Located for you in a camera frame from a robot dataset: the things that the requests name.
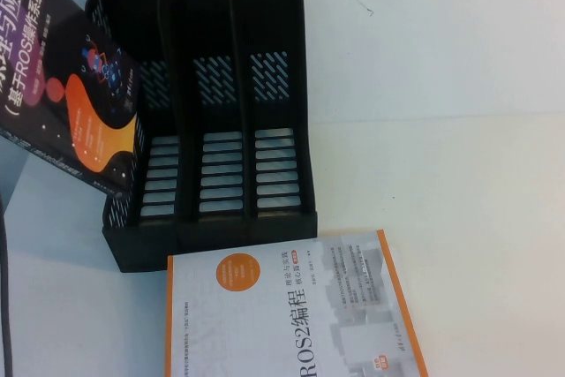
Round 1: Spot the dark mobile robot book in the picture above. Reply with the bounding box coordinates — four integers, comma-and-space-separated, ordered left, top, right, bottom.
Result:
0, 0, 143, 202

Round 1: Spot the white orange-edged ROS2 book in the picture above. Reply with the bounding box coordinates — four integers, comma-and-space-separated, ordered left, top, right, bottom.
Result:
163, 229, 431, 377

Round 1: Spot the black plastic book stand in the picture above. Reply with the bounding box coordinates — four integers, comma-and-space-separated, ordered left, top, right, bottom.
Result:
83, 0, 320, 274

